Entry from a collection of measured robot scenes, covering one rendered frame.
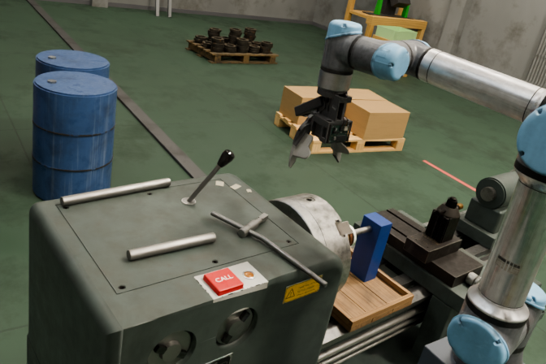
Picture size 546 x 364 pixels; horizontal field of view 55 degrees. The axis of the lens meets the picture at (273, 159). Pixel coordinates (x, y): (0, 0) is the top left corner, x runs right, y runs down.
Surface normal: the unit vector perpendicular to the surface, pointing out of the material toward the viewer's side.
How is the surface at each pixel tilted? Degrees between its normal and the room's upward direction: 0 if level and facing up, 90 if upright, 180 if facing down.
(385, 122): 90
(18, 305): 0
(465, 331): 98
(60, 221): 0
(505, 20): 90
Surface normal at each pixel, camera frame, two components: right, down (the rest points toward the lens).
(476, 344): -0.70, 0.29
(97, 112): 0.73, 0.39
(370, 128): 0.48, 0.43
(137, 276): 0.18, -0.90
